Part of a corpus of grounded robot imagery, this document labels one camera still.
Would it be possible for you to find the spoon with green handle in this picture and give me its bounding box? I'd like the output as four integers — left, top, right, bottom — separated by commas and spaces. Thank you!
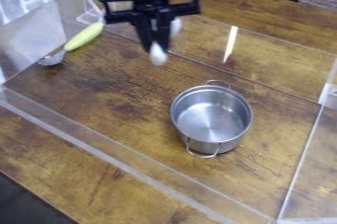
39, 22, 104, 66

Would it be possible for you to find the white plush mushroom red cap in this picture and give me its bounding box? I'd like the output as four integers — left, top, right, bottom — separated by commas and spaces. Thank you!
149, 18, 181, 66

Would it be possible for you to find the silver steel pot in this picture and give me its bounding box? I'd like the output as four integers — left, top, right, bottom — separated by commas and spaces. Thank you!
169, 79, 253, 159

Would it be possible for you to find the clear acrylic triangle bracket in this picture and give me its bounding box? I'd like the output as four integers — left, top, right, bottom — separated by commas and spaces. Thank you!
76, 0, 104, 25

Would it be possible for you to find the clear acrylic right wall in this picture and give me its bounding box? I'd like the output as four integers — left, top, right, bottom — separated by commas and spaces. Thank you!
277, 59, 337, 224

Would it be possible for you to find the clear acrylic barrier front wall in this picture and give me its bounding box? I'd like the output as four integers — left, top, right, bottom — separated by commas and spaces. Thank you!
0, 86, 277, 224

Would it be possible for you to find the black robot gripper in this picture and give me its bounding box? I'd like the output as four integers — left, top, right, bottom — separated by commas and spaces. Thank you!
98, 0, 200, 52

